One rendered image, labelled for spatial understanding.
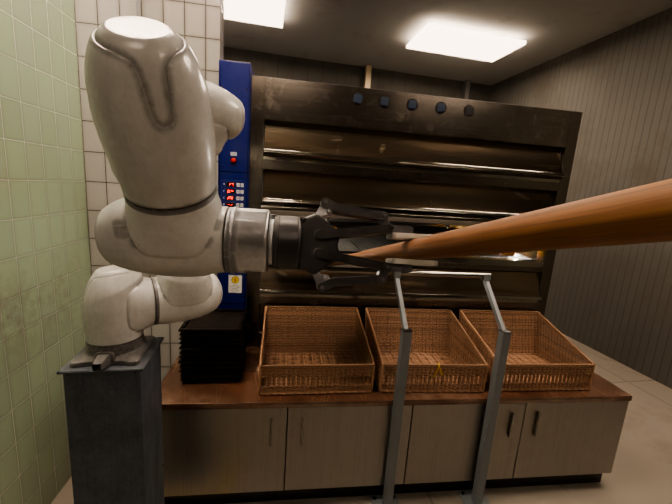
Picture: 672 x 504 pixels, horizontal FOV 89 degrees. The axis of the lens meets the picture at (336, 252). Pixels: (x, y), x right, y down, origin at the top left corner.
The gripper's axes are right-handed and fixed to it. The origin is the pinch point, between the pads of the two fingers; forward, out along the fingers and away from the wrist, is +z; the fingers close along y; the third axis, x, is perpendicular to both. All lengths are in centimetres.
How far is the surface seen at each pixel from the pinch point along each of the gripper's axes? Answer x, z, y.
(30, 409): -119, -123, 68
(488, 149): -138, 98, -72
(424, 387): -118, 53, 60
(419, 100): -131, 51, -93
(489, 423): -110, 84, 75
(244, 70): -128, -44, -96
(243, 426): -117, -34, 77
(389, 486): -118, 37, 107
